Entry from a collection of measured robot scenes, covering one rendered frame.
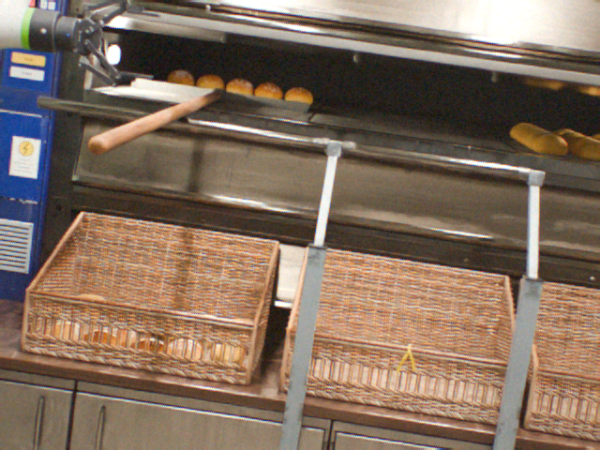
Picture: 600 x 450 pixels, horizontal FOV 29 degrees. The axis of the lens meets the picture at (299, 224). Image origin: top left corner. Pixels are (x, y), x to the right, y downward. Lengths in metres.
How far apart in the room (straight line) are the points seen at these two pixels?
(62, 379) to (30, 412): 0.11
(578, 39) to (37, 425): 1.67
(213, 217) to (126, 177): 0.26
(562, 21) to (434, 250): 0.69
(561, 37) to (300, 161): 0.76
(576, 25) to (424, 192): 0.59
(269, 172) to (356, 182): 0.24
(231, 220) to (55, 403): 0.74
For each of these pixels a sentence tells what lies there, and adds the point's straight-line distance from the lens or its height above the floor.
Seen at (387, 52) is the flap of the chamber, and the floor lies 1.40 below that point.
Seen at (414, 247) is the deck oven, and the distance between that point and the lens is 3.16.
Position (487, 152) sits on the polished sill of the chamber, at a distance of 3.14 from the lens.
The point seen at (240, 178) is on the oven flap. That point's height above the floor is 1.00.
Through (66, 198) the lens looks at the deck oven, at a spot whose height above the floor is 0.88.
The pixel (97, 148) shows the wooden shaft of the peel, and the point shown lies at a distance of 1.83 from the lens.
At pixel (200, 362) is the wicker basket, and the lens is 2.74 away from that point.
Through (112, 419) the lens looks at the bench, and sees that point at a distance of 2.77.
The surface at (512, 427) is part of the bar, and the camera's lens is 2.66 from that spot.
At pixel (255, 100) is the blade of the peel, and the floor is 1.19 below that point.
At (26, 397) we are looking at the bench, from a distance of 2.80.
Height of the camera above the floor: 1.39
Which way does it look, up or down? 9 degrees down
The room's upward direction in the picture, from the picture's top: 8 degrees clockwise
